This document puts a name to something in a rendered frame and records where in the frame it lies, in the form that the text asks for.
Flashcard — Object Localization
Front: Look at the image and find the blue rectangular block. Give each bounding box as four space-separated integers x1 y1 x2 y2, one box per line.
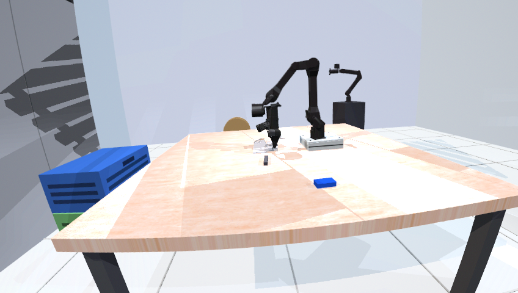
313 178 337 189

